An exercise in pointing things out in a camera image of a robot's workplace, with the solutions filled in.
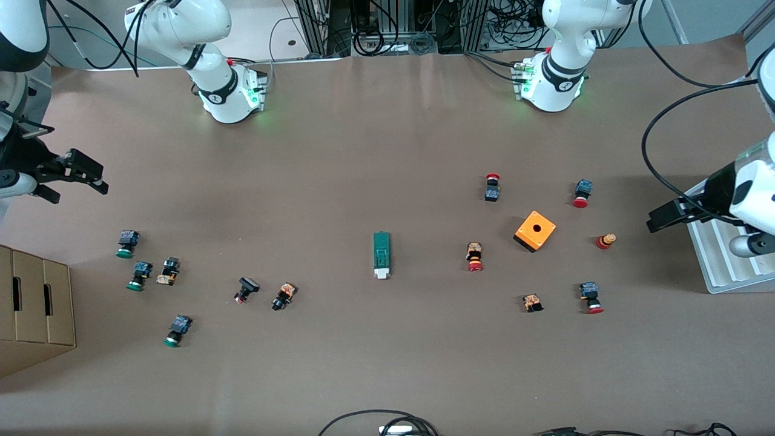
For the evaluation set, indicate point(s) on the orange contact block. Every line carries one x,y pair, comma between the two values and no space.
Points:
533,302

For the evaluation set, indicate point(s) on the white ribbed plastic tray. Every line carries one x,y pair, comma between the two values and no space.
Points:
726,266

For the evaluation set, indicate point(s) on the green terminal block module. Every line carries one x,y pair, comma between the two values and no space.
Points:
381,251

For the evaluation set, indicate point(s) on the orange button enclosure box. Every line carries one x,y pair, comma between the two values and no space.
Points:
535,231

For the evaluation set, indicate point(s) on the red mushroom button blue block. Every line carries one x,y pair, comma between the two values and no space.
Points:
582,193
590,298

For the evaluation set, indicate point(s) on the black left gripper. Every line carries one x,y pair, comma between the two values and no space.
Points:
713,189

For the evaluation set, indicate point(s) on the red yellow button head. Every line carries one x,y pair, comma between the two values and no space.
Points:
605,241

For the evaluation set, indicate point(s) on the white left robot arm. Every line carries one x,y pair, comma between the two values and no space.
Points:
566,36

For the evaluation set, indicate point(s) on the green mushroom push button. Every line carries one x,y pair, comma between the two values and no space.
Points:
177,330
140,275
127,243

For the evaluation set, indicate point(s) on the white panel with hole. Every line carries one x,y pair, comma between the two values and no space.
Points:
280,37

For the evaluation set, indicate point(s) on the aluminium frame bar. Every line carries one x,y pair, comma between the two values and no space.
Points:
675,21
760,21

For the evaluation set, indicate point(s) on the grey round machine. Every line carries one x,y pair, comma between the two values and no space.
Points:
18,91

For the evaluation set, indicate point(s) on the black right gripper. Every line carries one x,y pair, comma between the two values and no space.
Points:
23,156

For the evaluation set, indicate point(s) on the white plug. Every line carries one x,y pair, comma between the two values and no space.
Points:
396,430

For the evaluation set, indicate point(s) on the black flat-head switch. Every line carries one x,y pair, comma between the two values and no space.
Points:
246,289

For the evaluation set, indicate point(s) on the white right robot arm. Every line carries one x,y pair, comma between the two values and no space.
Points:
181,24

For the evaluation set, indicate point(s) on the brown cardboard box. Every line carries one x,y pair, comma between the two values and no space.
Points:
36,309

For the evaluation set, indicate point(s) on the red mushroom button black block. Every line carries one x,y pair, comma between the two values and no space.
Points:
492,189

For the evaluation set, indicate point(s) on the aluminium equipment rack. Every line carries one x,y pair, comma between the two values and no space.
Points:
321,24

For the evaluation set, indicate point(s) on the red mushroom button orange block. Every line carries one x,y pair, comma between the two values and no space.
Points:
474,257

